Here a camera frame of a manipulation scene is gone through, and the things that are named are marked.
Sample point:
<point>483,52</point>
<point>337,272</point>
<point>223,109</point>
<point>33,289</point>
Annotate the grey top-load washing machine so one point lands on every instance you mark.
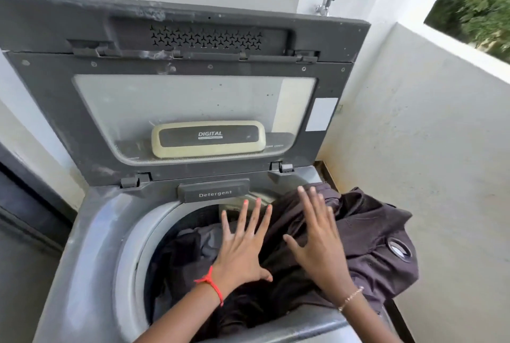
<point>99,235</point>

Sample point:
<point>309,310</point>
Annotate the dark door frame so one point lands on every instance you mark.
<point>28,207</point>

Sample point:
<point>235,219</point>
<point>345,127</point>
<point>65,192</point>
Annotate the grey washing machine lid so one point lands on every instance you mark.
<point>47,87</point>

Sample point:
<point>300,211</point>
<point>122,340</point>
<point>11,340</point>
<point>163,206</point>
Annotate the chrome wall tap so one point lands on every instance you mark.
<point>326,4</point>

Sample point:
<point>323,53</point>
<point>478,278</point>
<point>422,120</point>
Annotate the person's left middle finger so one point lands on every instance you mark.
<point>254,219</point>

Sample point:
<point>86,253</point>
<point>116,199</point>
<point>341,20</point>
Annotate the person's left thumb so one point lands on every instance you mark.
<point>265,275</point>

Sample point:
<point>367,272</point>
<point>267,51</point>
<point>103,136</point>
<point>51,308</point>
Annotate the person's right forearm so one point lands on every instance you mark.
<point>358,319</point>

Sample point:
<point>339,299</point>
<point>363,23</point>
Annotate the green trees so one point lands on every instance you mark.
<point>484,0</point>

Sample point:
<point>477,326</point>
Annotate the person's right middle finger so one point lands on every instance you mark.
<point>318,209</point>

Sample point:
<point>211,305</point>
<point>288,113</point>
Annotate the person's left forearm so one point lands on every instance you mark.
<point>187,317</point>

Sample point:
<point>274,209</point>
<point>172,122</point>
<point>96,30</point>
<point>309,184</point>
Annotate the grey garment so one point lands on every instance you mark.
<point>205,241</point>

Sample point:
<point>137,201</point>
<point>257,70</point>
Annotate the person's left hand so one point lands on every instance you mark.
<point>239,259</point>

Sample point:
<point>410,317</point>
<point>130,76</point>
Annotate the person's left little finger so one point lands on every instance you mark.
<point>226,229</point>

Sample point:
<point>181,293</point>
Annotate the person's right hand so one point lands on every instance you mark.
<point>324,251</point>

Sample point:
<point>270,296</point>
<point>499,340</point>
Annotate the person's right thumb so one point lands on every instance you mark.
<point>294,247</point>

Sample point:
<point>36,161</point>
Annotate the dark brown garment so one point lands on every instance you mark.
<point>370,235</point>

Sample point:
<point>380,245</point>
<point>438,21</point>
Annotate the dark grey detergent drawer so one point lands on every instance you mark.
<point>213,191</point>

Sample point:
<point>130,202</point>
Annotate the person's right little finger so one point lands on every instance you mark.
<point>336,225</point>

